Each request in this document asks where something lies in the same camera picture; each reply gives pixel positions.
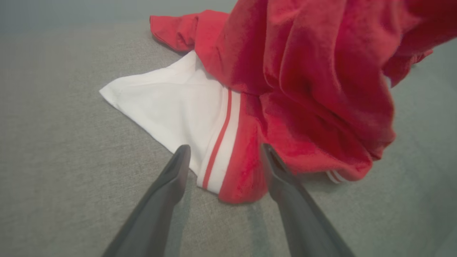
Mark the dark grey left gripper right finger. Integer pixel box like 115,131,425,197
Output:
261,143,356,257

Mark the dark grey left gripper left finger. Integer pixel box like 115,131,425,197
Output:
102,144,191,257

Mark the red white basketball jersey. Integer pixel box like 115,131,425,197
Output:
99,0,457,205

